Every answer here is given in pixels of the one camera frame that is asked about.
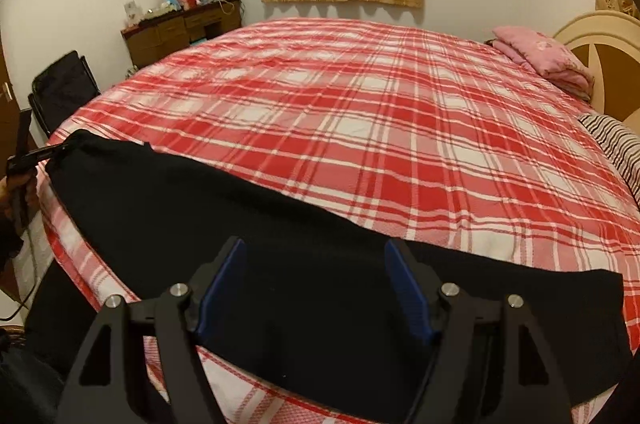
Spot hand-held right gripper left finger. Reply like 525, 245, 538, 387
56, 235, 248, 424

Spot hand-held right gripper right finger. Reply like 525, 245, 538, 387
384, 238, 568, 424

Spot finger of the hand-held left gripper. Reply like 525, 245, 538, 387
7, 143, 72, 175

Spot black pants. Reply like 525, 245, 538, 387
45, 129, 632, 410

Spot person's left hand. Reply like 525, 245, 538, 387
0, 174, 40, 225

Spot brown wooden door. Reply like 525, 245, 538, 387
0, 49, 24, 165

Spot black folding chair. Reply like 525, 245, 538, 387
28, 50, 101, 140

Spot wooden desk with drawers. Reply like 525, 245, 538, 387
121, 0, 244, 70

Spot red plaid bed sheet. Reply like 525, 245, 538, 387
25, 18, 640, 424

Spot striped pillow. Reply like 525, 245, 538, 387
577, 114, 640, 205

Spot pink folded blanket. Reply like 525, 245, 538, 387
492, 26, 596, 101

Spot cream and brown headboard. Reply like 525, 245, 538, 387
552, 10, 640, 126

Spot black cable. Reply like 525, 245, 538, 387
0, 226, 43, 322

